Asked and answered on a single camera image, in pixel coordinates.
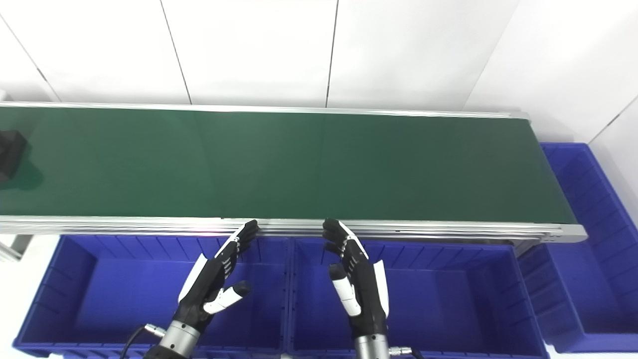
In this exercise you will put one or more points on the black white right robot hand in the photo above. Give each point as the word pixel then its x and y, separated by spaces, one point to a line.
pixel 364 294

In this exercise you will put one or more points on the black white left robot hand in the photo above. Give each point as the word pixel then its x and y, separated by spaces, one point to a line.
pixel 204 289

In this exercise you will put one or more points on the black cylinder-on-block part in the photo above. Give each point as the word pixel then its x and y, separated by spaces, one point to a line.
pixel 11 152

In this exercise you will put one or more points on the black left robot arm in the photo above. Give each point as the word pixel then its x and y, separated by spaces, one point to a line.
pixel 177 341

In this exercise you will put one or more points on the green conveyor belt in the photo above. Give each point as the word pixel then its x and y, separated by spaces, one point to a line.
pixel 398 230
pixel 299 164

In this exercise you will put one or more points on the blue plastic bin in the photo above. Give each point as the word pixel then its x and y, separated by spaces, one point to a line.
pixel 448 299
pixel 124 294
pixel 588 279

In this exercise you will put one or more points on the aluminium conveyor leg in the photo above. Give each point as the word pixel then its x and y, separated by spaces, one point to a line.
pixel 17 247

